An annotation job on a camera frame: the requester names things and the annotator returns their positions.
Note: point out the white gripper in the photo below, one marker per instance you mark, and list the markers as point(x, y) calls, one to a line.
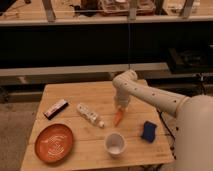
point(122, 98)

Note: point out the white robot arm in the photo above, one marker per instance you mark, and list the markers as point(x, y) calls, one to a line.
point(194, 138)

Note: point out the blue sponge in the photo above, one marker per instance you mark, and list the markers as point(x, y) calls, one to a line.
point(149, 129)

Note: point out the white paper cup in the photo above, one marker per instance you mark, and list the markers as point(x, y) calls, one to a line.
point(114, 144)

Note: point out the black and white snack bar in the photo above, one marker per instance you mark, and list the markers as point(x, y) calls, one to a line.
point(55, 109)

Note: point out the black box on shelf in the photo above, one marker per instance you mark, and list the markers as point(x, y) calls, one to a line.
point(190, 61)

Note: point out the orange plate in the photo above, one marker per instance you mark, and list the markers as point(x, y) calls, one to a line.
point(54, 143)

